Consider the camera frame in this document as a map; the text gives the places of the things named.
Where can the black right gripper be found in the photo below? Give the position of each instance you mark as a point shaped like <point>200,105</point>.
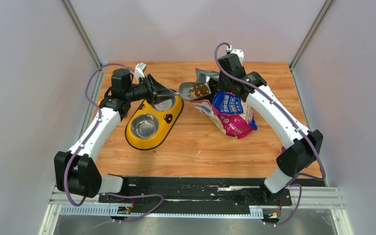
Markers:
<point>221,86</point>

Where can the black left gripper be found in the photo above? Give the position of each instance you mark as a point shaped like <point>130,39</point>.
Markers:
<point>156,92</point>

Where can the silver metal scoop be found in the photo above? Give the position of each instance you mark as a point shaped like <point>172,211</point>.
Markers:
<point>182,91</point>

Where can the colourful pet food bag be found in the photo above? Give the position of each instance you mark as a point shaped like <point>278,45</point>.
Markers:
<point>228,112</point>

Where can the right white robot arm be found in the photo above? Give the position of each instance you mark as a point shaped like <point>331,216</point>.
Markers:
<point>301,146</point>

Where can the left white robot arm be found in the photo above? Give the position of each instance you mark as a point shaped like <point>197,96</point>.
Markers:
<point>75,170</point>

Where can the yellow double pet bowl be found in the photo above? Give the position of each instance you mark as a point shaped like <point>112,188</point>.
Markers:
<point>150,124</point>

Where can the brown pet food kibble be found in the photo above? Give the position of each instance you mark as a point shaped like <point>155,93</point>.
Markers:
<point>199,90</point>

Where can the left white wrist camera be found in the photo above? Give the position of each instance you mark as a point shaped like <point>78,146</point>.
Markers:
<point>139,71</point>

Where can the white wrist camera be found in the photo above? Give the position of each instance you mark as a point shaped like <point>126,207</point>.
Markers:
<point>139,71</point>
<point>237,52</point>

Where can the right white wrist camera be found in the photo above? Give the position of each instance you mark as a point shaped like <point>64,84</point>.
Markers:
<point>237,52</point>

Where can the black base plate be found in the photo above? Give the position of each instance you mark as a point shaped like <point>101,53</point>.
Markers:
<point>193,195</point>

